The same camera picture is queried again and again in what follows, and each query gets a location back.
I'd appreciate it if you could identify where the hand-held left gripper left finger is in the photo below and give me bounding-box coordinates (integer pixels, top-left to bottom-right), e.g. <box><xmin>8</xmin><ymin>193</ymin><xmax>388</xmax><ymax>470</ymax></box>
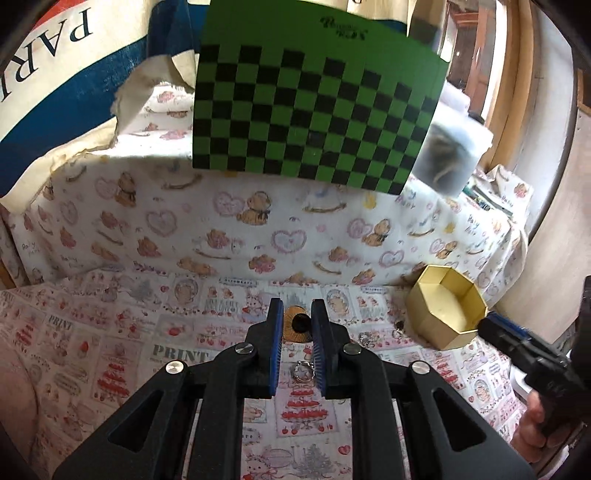
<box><xmin>52</xmin><ymin>298</ymin><xmax>285</xmax><ymax>480</ymax></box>

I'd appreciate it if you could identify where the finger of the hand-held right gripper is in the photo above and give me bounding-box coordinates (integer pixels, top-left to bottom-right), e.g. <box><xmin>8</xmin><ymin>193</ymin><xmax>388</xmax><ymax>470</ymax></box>
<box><xmin>477</xmin><ymin>312</ymin><xmax>574</xmax><ymax>389</ymax></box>

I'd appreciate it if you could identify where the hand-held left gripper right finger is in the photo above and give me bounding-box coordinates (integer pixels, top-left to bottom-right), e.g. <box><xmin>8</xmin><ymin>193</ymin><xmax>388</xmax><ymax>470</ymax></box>
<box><xmin>310</xmin><ymin>298</ymin><xmax>539</xmax><ymax>480</ymax></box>

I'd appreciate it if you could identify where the round orange black brooch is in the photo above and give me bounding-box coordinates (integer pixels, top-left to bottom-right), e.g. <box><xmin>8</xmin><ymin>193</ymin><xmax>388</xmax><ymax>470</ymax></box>
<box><xmin>283</xmin><ymin>306</ymin><xmax>315</xmax><ymax>343</ymax></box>

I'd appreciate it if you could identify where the yellow octagonal box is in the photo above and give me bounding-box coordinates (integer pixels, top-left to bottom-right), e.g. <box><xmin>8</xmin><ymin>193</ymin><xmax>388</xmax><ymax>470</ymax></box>
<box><xmin>406</xmin><ymin>264</ymin><xmax>488</xmax><ymax>350</ymax></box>

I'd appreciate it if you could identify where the person's right hand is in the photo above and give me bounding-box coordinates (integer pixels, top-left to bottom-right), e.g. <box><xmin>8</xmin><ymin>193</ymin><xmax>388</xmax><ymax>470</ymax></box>
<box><xmin>518</xmin><ymin>390</ymin><xmax>583</xmax><ymax>463</ymax></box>

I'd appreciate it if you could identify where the wooden panel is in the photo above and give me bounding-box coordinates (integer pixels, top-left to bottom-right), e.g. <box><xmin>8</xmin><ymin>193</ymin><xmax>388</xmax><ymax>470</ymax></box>
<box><xmin>500</xmin><ymin>104</ymin><xmax>591</xmax><ymax>343</ymax></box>

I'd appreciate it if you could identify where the grey flat case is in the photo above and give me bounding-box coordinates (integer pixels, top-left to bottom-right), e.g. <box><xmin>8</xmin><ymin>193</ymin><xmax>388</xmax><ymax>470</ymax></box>
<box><xmin>480</xmin><ymin>185</ymin><xmax>515</xmax><ymax>219</ymax></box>

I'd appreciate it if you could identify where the green pen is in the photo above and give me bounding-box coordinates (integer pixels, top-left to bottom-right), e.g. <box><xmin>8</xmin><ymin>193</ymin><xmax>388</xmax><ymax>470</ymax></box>
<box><xmin>464</xmin><ymin>184</ymin><xmax>491</xmax><ymax>209</ymax></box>

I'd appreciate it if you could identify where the bear printed cloth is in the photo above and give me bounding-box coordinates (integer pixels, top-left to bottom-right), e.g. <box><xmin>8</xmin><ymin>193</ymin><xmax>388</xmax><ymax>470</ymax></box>
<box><xmin>0</xmin><ymin>80</ymin><xmax>533</xmax><ymax>324</ymax></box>

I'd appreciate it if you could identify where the red printed patchwork cloth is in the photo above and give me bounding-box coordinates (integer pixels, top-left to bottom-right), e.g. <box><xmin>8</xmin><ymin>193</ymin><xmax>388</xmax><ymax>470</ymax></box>
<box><xmin>0</xmin><ymin>270</ymin><xmax>528</xmax><ymax>480</ymax></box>

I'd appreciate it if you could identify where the translucent plastic container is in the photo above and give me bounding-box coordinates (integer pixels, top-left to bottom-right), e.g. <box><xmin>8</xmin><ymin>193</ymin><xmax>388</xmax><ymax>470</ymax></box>
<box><xmin>412</xmin><ymin>98</ymin><xmax>495</xmax><ymax>197</ymax></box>

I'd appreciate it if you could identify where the green black checkered board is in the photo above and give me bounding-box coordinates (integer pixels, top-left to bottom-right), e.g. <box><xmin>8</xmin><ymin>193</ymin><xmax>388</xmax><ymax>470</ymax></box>
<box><xmin>191</xmin><ymin>0</ymin><xmax>451</xmax><ymax>195</ymax></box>

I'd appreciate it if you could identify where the striped curtain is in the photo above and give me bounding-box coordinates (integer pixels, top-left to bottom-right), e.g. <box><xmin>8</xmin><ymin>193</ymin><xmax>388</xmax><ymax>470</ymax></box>
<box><xmin>0</xmin><ymin>0</ymin><xmax>416</xmax><ymax>209</ymax></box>

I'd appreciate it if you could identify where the wooden window frame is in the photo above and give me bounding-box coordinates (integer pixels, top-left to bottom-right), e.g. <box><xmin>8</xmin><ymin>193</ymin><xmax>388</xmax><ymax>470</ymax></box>
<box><xmin>480</xmin><ymin>0</ymin><xmax>548</xmax><ymax>172</ymax></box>

